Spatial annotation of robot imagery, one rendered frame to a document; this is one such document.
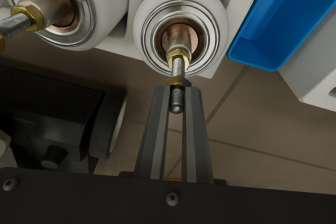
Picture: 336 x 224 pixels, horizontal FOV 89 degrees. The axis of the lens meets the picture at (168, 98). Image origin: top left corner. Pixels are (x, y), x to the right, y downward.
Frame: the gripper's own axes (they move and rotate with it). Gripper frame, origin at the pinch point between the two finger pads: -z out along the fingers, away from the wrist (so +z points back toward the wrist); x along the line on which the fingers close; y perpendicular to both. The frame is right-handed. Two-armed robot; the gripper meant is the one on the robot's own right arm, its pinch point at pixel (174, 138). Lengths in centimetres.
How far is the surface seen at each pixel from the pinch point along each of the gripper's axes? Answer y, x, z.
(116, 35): 2.9, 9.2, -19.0
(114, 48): 4.7, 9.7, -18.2
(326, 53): 5.5, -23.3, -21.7
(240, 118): 38, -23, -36
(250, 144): 52, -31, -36
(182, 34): -1.1, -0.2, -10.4
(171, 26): -1.5, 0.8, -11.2
